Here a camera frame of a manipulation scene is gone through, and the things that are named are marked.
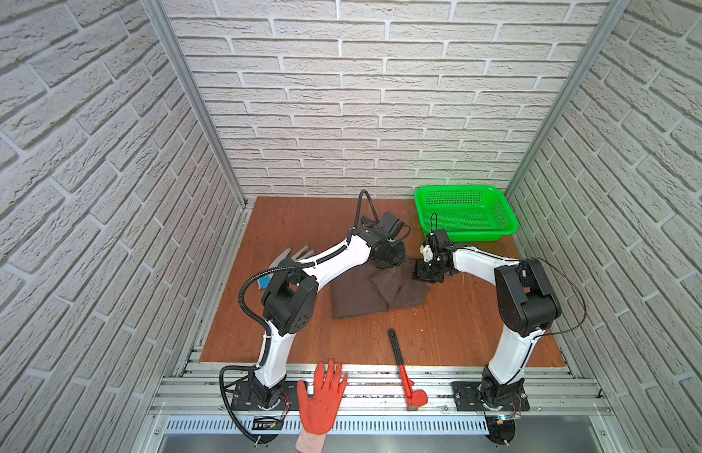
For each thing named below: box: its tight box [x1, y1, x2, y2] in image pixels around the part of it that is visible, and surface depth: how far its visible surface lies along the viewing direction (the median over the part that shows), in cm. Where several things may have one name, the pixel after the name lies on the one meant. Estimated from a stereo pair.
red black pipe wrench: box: [387, 328, 429, 412], surface depth 76 cm
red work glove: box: [296, 358, 349, 436], surface depth 74 cm
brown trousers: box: [331, 258, 431, 319], surface depth 88 cm
